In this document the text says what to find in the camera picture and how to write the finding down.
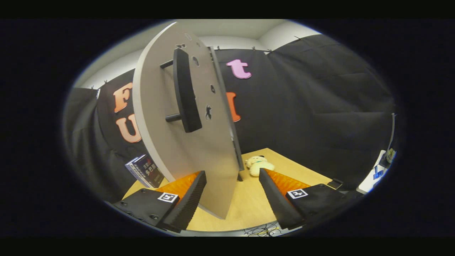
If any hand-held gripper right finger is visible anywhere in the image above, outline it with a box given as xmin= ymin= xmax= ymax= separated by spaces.
xmin=258 ymin=168 xmax=347 ymax=231

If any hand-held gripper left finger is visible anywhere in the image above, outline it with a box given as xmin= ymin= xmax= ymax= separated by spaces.
xmin=113 ymin=171 xmax=207 ymax=233

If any dark blue book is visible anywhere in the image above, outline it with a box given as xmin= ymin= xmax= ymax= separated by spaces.
xmin=133 ymin=154 xmax=165 ymax=188

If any dark thin stand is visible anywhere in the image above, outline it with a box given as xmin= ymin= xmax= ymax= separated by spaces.
xmin=387 ymin=113 xmax=397 ymax=164

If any dark grey cabinet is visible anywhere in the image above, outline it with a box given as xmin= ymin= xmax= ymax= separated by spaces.
xmin=208 ymin=46 xmax=245 ymax=182

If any white side table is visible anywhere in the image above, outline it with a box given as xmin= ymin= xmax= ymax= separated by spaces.
xmin=357 ymin=149 xmax=395 ymax=194

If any black door handle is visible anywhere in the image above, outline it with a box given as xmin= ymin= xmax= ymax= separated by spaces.
xmin=160 ymin=48 xmax=203 ymax=133

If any black backdrop cloth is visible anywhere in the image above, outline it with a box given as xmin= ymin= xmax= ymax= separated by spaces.
xmin=62 ymin=34 xmax=397 ymax=203

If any cream plush toy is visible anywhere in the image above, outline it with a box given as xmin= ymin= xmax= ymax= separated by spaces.
xmin=245 ymin=155 xmax=275 ymax=177

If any white blue book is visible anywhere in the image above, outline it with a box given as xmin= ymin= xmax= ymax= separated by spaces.
xmin=124 ymin=155 xmax=151 ymax=188

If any light grey cabinet door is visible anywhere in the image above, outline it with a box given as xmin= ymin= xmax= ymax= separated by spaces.
xmin=132 ymin=22 xmax=239 ymax=220

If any black cable tangle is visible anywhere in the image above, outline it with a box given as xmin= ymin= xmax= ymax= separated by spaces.
xmin=243 ymin=224 xmax=281 ymax=237

